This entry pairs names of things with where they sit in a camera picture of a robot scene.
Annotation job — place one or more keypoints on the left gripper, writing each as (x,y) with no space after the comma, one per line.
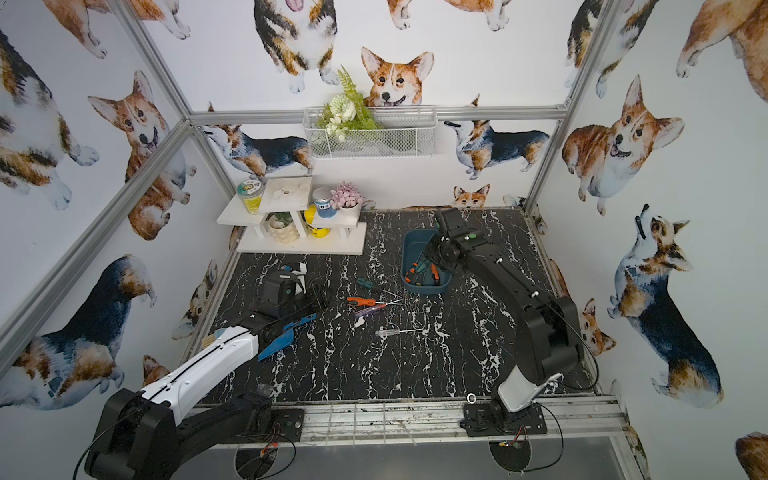
(280,285)

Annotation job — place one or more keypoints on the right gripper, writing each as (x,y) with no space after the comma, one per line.
(433,258)

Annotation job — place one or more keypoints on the orange short screwdriver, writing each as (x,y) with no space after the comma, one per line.
(363,302)

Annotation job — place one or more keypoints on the red purple clear screwdriver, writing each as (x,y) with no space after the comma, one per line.
(371,309)

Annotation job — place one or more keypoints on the green small screwdriver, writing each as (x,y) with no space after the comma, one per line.
(370,286)

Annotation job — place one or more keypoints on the clear handle screwdriver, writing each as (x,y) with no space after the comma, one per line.
(387,332)

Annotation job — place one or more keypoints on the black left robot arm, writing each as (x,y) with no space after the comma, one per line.
(151,433)

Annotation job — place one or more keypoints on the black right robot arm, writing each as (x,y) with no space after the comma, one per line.
(547,343)

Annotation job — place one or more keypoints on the teal plastic storage box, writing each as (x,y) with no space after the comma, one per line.
(414,243)

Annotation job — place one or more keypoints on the blue dustpan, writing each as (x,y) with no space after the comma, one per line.
(286,338)

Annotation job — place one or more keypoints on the cream bumpy cup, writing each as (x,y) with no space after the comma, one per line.
(282,227)

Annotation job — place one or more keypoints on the white tiered shelf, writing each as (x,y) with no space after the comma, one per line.
(293,195)

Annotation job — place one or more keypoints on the yellow can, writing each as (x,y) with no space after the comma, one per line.
(310,215)

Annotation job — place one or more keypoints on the blue white can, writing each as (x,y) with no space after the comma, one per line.
(322,198)

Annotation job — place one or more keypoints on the pink flowers white pot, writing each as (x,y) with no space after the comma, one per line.
(347,199)

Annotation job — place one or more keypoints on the green lid yellow jar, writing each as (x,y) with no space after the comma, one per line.
(250,192)

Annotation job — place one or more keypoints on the artificial green white flowers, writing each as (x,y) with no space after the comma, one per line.
(346,113)

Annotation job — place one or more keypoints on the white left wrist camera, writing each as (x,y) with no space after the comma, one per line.
(299,271)

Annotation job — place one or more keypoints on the white wire wall basket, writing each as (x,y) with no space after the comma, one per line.
(401,132)

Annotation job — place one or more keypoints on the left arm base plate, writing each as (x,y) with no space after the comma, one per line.
(287,422)

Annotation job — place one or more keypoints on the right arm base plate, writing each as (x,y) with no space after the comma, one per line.
(492,419)

